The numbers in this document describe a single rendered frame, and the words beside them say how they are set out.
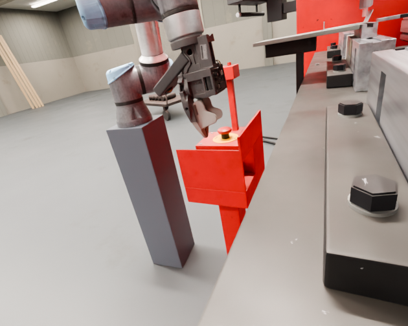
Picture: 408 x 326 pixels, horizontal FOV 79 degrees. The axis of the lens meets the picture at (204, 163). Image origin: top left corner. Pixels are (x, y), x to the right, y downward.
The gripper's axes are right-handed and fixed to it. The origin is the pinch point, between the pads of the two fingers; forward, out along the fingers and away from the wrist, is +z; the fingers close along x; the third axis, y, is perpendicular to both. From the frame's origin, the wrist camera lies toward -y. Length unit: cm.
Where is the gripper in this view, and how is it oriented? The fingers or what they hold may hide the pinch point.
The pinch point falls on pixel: (202, 132)
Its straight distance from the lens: 59.1
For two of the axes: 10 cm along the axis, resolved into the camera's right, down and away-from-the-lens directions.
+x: 4.0, -4.5, 8.0
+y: 8.8, -0.4, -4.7
